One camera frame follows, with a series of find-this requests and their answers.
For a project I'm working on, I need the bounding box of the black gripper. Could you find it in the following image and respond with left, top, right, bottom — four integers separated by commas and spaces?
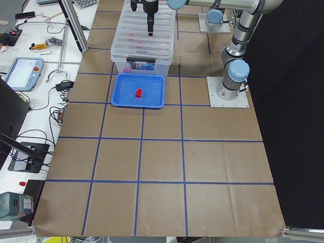
131, 0, 158, 36

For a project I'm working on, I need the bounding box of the clear plastic box lid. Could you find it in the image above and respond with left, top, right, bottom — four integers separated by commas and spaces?
110, 5, 175, 61

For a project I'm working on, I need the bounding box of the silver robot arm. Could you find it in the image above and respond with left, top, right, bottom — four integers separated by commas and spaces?
206, 9, 224, 24
167, 1, 282, 89

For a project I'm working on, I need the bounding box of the clear plastic storage box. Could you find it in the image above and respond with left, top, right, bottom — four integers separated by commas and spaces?
111, 1, 176, 77

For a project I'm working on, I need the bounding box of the blue plastic tray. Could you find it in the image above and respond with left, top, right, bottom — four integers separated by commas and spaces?
111, 73, 166, 109

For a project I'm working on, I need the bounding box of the black power adapter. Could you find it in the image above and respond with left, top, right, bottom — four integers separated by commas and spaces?
55, 80, 74, 92

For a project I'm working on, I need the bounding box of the teach pendant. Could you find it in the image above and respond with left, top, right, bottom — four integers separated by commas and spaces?
5, 57, 44, 92

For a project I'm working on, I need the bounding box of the black box latch handle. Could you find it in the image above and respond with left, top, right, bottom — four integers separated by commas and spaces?
126, 57, 155, 63

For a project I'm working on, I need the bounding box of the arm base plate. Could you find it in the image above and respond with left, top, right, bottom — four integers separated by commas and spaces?
198, 13, 231, 34
207, 76, 250, 109

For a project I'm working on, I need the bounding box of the aluminium frame post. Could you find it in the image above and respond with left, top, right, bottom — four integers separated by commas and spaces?
58, 0, 88, 53

